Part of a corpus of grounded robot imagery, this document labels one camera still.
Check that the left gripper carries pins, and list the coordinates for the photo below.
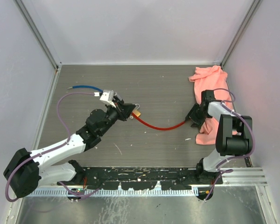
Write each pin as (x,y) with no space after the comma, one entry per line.
(123,110)

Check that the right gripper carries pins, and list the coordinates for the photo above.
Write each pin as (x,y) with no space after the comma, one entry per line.
(198,122)

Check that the red cable lock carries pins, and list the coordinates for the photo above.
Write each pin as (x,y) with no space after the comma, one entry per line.
(159,110)

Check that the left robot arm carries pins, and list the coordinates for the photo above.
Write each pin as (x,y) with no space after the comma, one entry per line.
(28,170)

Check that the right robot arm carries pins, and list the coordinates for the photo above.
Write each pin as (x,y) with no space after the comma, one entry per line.
(234,138)

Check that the brass padlock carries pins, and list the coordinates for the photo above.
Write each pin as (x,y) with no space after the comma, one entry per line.
(135,112)

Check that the pink cloth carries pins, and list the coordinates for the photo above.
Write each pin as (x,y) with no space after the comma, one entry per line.
(210,78)

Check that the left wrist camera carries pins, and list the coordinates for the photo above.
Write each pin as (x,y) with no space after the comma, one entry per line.
(107,98)

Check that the blue cable lock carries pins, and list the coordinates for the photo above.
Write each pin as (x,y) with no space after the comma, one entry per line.
(85,86)

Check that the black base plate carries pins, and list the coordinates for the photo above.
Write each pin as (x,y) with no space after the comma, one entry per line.
(137,178)

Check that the slotted cable duct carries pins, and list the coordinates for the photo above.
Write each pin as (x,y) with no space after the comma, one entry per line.
(59,192)

